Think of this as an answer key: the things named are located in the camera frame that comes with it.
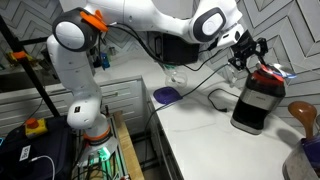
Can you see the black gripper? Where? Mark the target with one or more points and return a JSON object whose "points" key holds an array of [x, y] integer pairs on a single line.
{"points": [[246, 50]]}

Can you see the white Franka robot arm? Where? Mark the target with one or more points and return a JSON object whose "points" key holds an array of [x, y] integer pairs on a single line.
{"points": [[100, 66]]}

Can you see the black and steel coffee maker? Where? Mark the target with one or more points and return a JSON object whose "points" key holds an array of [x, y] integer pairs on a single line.
{"points": [[258, 100]]}

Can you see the brown wooden spoon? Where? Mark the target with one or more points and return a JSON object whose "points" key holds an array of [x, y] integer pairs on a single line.
{"points": [[303, 116]]}

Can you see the clear plastic container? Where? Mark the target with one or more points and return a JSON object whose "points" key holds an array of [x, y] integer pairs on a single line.
{"points": [[176, 79]]}

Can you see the black microwave oven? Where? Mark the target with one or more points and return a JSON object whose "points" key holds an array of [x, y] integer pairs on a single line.
{"points": [[176, 50]]}

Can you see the purple plastic lid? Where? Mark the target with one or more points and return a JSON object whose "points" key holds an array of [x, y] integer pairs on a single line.
{"points": [[167, 94]]}

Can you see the grey utensil holder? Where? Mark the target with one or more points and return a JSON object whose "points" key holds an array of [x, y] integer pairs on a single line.
{"points": [[300, 163]]}

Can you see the wooden table edge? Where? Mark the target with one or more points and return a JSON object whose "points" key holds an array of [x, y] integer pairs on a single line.
{"points": [[128, 146]]}

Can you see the blue small object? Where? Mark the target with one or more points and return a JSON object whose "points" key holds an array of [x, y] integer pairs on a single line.
{"points": [[105, 61]]}

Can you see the yellow emergency stop button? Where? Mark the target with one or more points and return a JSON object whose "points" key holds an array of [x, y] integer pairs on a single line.
{"points": [[35, 127]]}

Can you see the black tripod stand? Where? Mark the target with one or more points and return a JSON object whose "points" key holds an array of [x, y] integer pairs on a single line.
{"points": [[26, 66]]}

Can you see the black box with red button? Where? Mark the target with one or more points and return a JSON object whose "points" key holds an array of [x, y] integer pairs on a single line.
{"points": [[36, 153]]}

